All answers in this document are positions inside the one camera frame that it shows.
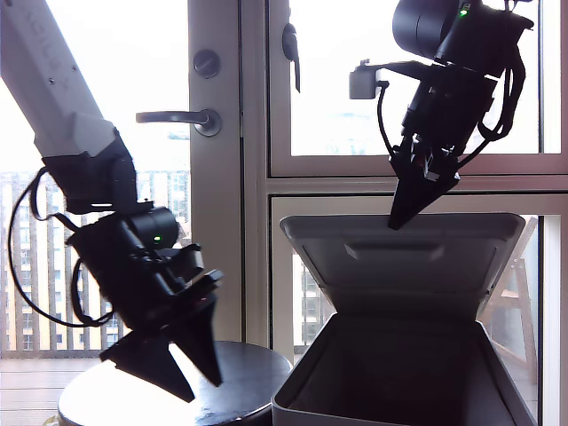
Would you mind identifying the round black stool top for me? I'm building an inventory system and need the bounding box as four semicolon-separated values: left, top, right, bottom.
57;340;294;426

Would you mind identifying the grey recycling bin body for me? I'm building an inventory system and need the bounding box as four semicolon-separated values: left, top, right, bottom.
270;310;540;426

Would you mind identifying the thin black camera cable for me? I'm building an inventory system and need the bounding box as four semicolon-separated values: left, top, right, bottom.
375;80;403;163

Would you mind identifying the wooden folding chair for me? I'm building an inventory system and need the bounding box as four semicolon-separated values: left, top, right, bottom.
481;217;540;383

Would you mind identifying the metal door lever handle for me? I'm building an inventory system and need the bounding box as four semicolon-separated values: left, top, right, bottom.
135;108;222;137

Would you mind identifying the balcony railing with slats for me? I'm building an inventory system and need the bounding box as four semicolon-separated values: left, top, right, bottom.
0;170;192;359

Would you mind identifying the black looped cable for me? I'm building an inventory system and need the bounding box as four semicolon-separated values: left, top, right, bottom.
456;26;529;168
8;167;132;329
72;256;119;327

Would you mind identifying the dark window handle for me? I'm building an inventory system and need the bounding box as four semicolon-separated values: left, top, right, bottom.
282;22;302;93

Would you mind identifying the grey bin lid with sticker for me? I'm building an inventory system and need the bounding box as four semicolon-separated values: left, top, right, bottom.
279;212;527;319

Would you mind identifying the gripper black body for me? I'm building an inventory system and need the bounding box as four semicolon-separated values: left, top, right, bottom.
390;73;501;183

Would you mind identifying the round metal door lock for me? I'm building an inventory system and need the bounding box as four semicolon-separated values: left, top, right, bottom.
193;48;222;80

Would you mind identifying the white window frame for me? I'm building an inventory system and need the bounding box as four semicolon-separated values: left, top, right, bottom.
241;0;568;396

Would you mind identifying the white glazed balcony door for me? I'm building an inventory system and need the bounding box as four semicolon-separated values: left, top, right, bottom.
0;0;244;356

